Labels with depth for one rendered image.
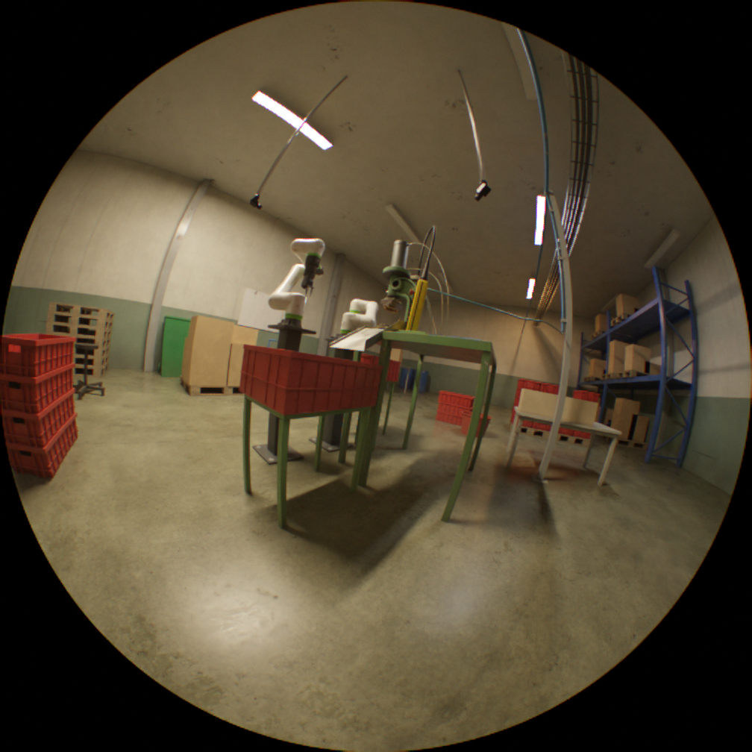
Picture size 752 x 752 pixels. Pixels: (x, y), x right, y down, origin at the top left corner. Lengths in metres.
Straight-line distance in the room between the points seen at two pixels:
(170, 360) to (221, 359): 1.51
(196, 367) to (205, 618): 2.86
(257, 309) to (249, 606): 5.60
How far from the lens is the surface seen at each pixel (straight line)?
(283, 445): 0.85
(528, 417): 2.28
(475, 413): 1.08
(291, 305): 1.57
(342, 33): 3.58
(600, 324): 8.44
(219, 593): 0.89
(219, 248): 5.71
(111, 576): 1.04
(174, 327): 4.50
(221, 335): 3.32
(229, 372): 3.41
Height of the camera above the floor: 0.76
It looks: 3 degrees down
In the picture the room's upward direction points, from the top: 9 degrees clockwise
